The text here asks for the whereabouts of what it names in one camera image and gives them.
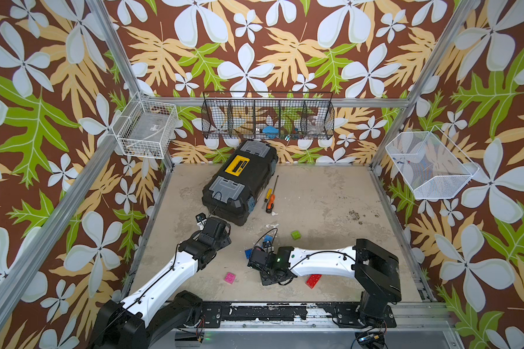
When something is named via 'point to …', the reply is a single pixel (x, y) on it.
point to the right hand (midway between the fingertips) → (264, 278)
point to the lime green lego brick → (296, 235)
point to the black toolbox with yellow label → (233, 192)
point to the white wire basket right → (433, 167)
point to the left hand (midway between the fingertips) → (222, 234)
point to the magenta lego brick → (230, 278)
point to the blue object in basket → (271, 131)
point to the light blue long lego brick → (267, 238)
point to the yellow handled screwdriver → (269, 193)
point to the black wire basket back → (267, 115)
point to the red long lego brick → (313, 280)
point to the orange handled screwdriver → (270, 203)
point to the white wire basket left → (143, 128)
